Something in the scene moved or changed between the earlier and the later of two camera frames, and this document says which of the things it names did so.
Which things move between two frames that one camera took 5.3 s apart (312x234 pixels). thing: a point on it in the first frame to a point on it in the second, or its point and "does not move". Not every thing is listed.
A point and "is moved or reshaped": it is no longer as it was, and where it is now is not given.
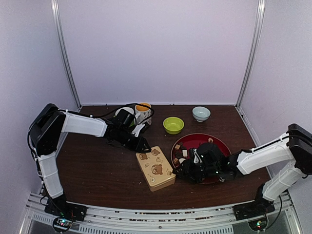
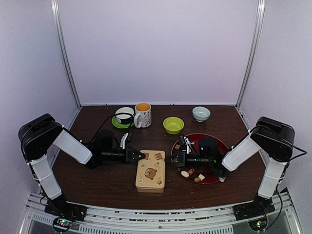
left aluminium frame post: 64,51 does not move
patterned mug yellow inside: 145,112 does not move
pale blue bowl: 201,113 does not move
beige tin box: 163,185 to 150,188
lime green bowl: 173,125 does not move
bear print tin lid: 155,166 is moved or reshaped
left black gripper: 140,144 to 128,155
